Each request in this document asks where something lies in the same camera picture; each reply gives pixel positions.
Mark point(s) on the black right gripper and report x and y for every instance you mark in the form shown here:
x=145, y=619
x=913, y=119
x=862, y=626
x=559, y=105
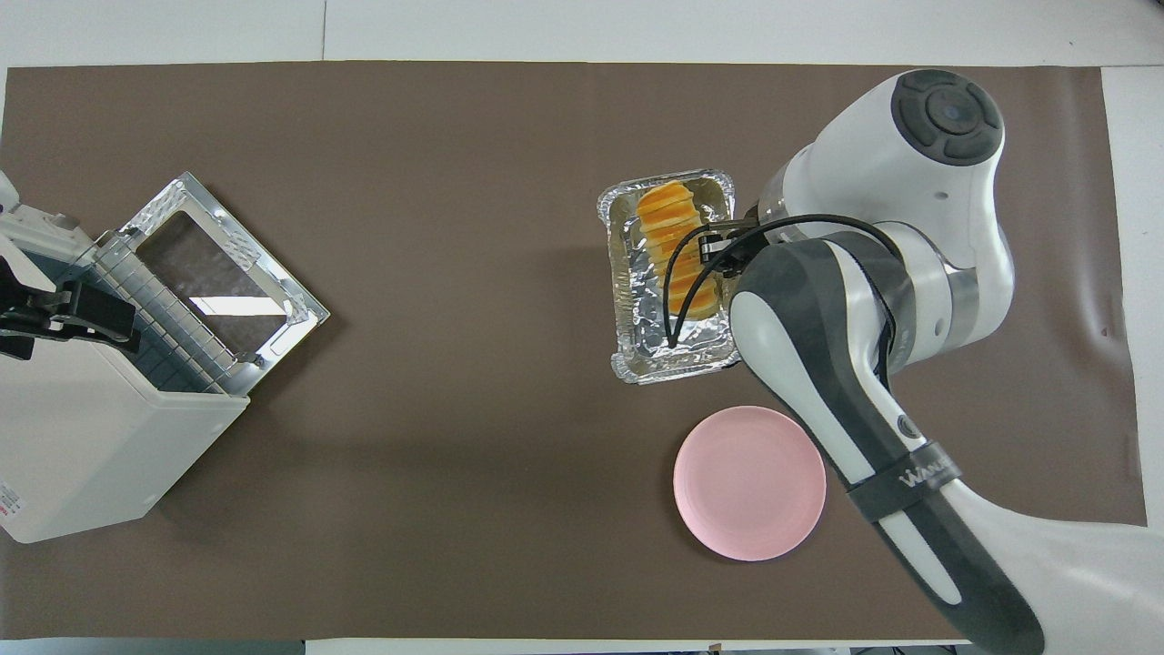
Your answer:
x=747, y=218

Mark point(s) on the aluminium foil tray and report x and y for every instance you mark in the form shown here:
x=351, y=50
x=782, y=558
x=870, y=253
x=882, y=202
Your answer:
x=637, y=355

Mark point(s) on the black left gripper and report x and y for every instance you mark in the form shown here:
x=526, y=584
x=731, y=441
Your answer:
x=32, y=314

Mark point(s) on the pink round plate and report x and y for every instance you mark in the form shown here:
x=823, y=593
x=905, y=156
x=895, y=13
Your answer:
x=750, y=482

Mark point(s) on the sliced orange bread loaf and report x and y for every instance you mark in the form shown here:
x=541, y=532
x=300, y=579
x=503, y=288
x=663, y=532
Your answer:
x=666, y=214

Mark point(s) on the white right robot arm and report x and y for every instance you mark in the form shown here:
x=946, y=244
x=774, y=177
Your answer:
x=873, y=155

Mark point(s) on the brown table mat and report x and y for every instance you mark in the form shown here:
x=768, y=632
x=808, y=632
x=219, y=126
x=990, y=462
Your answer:
x=455, y=273

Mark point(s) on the glass oven door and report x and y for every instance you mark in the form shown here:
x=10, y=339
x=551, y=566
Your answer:
x=227, y=246

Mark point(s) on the cream white toaster oven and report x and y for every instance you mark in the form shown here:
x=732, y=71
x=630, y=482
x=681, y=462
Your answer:
x=82, y=437

